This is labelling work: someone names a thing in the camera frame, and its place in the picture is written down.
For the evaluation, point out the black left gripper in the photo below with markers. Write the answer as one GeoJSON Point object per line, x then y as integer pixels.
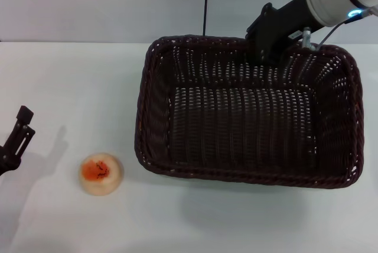
{"type": "Point", "coordinates": [9, 161]}

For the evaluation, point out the round bun with orange topping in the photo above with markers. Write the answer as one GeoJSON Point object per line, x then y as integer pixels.
{"type": "Point", "coordinates": [101, 176]}

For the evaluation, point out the dark brown woven basket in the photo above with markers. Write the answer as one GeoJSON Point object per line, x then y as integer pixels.
{"type": "Point", "coordinates": [242, 129]}

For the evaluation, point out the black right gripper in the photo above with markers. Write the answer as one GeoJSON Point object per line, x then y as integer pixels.
{"type": "Point", "coordinates": [280, 25]}

